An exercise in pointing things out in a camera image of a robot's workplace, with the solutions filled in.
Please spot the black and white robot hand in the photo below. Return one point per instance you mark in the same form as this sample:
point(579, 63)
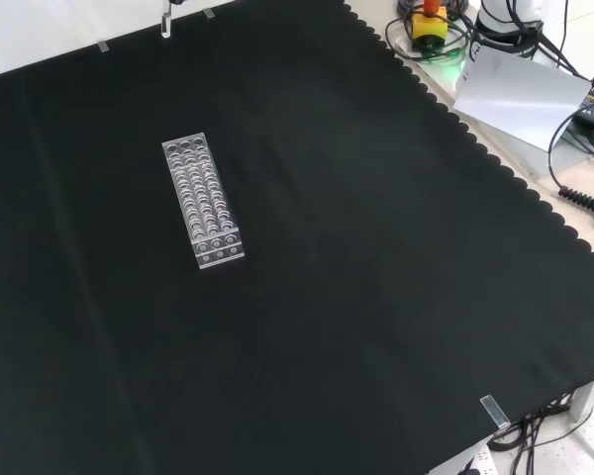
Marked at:
point(176, 1)

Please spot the clear glass test tube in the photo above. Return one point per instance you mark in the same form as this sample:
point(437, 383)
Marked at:
point(166, 25)

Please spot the clear plastic test tube rack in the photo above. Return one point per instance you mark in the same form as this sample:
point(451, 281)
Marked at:
point(203, 203)

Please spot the clear tape strip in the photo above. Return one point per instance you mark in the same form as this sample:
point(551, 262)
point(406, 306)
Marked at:
point(495, 413)
point(208, 12)
point(102, 47)

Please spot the yellow stop button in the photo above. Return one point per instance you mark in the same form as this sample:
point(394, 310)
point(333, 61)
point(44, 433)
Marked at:
point(429, 27)

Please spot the black bench cloth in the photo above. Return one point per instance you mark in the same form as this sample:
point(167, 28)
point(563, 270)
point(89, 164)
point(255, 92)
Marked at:
point(297, 297)

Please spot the pale board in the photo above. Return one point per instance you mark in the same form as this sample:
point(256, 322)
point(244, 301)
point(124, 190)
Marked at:
point(520, 96)

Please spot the white power strip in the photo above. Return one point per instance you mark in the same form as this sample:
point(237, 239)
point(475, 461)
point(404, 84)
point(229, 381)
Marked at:
point(480, 460)

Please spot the white table leg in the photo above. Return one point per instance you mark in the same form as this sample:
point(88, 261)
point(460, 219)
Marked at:
point(586, 398)

